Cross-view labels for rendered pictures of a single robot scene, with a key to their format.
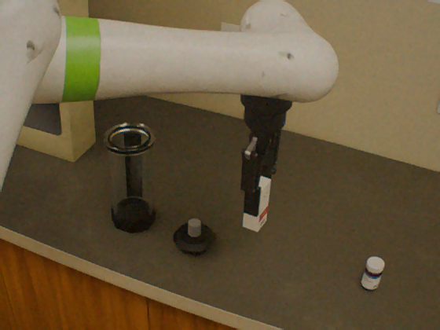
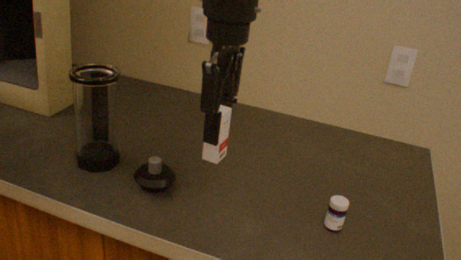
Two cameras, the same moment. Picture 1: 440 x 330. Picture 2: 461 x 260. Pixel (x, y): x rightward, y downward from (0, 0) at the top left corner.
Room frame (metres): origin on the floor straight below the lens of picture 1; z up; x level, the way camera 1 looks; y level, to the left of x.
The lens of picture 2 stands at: (0.22, -0.04, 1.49)
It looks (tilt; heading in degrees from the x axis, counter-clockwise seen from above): 27 degrees down; 355
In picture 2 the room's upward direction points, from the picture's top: 7 degrees clockwise
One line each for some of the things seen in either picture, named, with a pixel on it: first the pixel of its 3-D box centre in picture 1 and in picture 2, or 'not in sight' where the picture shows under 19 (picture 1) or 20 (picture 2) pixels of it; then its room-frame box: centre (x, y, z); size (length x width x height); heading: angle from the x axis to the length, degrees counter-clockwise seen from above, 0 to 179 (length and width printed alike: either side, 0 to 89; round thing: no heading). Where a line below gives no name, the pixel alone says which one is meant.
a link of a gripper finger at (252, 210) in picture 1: (251, 199); (211, 127); (0.95, -0.07, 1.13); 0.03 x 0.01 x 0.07; 63
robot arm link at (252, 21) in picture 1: (273, 40); not in sight; (0.96, -0.08, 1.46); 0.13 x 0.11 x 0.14; 18
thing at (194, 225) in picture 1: (194, 233); (155, 172); (1.02, 0.04, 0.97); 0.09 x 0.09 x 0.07
